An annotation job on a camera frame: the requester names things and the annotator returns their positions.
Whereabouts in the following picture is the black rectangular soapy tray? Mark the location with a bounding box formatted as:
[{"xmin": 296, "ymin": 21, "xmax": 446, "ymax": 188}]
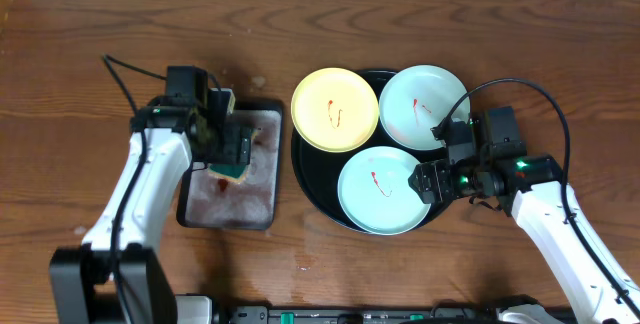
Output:
[{"xmin": 176, "ymin": 99, "xmax": 284, "ymax": 230}]

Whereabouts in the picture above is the black round tray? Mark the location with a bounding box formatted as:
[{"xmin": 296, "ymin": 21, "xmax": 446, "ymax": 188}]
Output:
[{"xmin": 292, "ymin": 70, "xmax": 470, "ymax": 234}]

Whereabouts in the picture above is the light blue plate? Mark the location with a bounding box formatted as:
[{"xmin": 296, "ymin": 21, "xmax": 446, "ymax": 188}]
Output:
[
  {"xmin": 379, "ymin": 65, "xmax": 467, "ymax": 151},
  {"xmin": 337, "ymin": 146, "xmax": 431, "ymax": 235}
]

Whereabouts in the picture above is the green yellow sponge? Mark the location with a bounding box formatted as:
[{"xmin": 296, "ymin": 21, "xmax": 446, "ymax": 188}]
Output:
[{"xmin": 207, "ymin": 128, "xmax": 259, "ymax": 184}]

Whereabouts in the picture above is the yellow plate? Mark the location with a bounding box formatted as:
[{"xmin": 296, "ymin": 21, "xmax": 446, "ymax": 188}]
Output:
[{"xmin": 291, "ymin": 68, "xmax": 379, "ymax": 153}]

